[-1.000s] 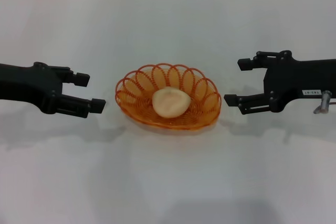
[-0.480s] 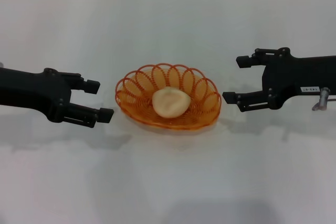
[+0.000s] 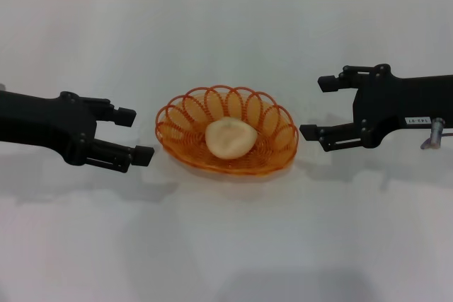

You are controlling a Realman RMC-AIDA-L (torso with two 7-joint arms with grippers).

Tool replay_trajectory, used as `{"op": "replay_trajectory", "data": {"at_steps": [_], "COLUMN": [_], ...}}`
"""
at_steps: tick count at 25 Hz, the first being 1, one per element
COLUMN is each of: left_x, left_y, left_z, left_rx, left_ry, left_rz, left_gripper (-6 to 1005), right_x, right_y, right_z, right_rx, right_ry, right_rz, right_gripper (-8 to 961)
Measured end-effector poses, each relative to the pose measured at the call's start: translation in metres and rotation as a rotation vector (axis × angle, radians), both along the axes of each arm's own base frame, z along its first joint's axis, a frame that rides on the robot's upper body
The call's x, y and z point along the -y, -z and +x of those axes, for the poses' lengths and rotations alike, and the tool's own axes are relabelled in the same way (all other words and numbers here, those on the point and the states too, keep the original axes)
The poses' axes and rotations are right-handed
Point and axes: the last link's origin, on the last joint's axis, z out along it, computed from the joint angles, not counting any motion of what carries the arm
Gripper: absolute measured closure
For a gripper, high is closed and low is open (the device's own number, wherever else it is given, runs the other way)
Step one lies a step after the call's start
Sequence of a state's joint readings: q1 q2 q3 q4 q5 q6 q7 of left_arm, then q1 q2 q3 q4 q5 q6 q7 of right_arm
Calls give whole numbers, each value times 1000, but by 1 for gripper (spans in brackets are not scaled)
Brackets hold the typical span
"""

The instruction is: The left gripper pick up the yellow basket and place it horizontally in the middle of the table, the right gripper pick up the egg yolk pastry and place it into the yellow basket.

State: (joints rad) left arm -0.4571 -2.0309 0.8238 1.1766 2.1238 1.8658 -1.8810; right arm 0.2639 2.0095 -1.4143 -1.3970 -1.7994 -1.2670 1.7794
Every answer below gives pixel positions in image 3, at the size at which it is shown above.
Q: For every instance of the beige steamed bun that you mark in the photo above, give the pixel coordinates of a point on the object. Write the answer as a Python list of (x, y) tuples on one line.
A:
[(230, 137)]

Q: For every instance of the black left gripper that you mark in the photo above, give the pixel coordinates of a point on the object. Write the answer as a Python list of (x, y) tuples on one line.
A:
[(42, 121)]

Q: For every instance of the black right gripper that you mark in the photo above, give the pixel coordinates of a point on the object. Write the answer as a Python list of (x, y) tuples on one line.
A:
[(400, 104)]

